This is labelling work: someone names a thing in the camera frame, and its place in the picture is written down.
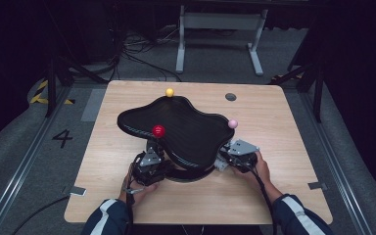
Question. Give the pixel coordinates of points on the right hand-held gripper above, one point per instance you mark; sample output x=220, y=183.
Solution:
x=243, y=156

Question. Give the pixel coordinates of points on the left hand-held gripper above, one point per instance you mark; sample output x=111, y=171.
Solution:
x=150, y=169

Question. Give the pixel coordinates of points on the black wavy tray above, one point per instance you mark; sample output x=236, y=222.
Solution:
x=189, y=130

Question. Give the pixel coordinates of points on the person's right hand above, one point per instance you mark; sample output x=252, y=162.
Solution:
x=259, y=173

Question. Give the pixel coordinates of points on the person's left hand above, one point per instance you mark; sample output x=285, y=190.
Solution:
x=133, y=192

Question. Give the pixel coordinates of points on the pink ball knob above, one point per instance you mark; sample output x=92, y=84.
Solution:
x=232, y=124

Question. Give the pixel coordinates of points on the red ball knob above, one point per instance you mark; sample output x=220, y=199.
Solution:
x=158, y=131

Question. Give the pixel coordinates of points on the round table grommet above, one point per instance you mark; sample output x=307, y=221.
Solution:
x=230, y=96

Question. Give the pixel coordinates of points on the grey tape piece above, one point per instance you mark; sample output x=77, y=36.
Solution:
x=77, y=191
x=317, y=185

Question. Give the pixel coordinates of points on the yellow ball knob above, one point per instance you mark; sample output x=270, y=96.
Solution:
x=169, y=92

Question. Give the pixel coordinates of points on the black metal stand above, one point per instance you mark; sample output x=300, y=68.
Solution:
x=50, y=98
x=318, y=98

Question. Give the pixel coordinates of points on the yellow black hazard tape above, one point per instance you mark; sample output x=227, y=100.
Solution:
x=39, y=98

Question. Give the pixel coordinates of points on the aluminium floor rail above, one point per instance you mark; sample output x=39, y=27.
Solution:
x=336, y=163
x=23, y=166

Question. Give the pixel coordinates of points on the grey metal table frame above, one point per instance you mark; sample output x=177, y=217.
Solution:
x=222, y=21

